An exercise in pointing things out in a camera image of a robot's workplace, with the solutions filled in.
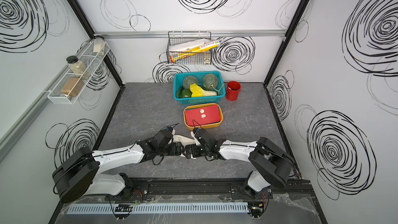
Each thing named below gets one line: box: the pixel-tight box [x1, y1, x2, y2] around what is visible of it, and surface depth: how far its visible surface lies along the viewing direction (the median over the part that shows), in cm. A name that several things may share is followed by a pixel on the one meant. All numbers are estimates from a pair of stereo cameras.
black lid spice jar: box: [66, 55, 90, 79], surface depth 72 cm
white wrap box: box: [167, 38, 212, 52], surface depth 89 cm
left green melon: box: [182, 75, 198, 90], surface depth 111 cm
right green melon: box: [202, 73, 219, 91], surface depth 111 cm
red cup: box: [225, 80, 241, 102], surface depth 110 cm
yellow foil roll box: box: [169, 39, 221, 63], surface depth 86 cm
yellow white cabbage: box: [189, 82, 218, 98], surface depth 106 cm
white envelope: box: [171, 134, 197, 148], surface depth 89 cm
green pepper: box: [179, 88, 193, 98], surface depth 105 cm
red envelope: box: [184, 104, 221, 127], surface depth 98 cm
